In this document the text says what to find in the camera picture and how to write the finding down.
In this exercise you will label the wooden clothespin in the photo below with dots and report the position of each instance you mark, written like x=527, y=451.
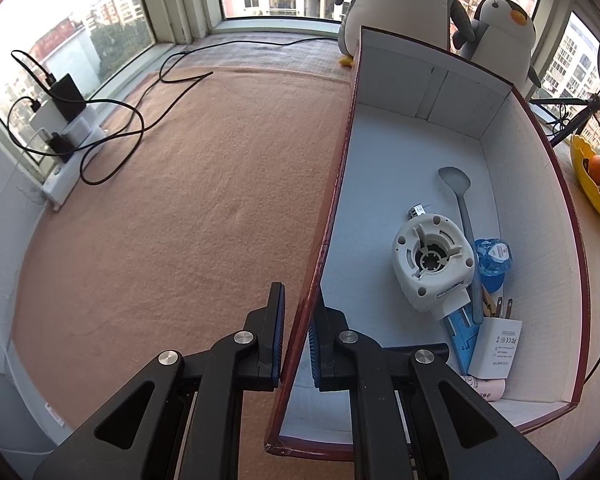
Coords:
x=489, y=302

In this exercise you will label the grey spoon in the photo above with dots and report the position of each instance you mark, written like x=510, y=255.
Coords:
x=455, y=180

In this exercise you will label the small pink tube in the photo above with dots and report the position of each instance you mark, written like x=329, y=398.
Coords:
x=487, y=389

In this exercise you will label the black tripod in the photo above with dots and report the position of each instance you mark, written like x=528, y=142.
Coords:
x=575, y=120

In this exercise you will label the white power strip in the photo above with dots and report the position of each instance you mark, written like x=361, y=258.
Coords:
x=67, y=180

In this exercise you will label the checkered cloth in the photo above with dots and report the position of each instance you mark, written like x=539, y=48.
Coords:
x=260, y=57

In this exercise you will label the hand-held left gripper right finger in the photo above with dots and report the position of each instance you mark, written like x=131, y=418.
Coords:
x=314, y=357

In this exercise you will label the white wall charger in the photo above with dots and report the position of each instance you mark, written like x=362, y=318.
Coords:
x=497, y=350

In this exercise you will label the blue card holder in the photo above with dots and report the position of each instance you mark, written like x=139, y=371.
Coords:
x=462, y=340

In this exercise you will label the white plastic appliance part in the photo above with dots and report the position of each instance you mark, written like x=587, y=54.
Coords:
x=430, y=260

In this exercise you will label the black power bank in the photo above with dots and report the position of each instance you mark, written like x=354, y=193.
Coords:
x=67, y=89

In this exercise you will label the orange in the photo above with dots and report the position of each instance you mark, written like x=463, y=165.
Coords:
x=597, y=165

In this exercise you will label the red and white cardboard box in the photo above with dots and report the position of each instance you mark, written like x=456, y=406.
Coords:
x=380, y=170

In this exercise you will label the white window frame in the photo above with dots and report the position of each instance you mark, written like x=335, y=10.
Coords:
x=180, y=0

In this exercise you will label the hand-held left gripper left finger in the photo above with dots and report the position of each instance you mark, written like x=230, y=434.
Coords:
x=278, y=342

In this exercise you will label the small penguin plush toy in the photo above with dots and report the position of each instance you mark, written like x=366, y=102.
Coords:
x=500, y=40

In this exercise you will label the black plug adapter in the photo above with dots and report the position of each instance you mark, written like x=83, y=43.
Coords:
x=60, y=144

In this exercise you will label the yellow plastic bowl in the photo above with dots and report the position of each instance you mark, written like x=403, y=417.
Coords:
x=590, y=190

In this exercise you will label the large penguin plush toy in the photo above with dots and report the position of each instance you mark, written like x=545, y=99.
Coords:
x=405, y=0

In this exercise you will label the white charging block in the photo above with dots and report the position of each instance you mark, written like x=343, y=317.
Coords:
x=55, y=116

